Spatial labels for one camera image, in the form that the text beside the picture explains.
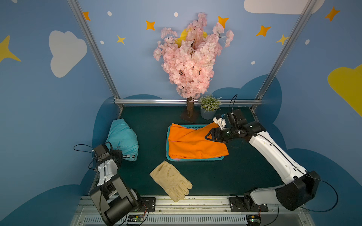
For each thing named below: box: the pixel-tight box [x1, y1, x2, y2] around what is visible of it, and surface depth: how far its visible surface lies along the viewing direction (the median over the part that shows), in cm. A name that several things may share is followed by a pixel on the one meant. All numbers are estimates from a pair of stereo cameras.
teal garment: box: [105, 118, 139, 162], surface depth 96 cm
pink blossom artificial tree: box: [153, 12, 234, 124], surface depth 72 cm
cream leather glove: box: [149, 160, 193, 203], surface depth 84 cm
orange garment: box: [168, 122, 230, 160], surface depth 86 cm
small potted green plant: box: [199, 94, 223, 121], surface depth 104 cm
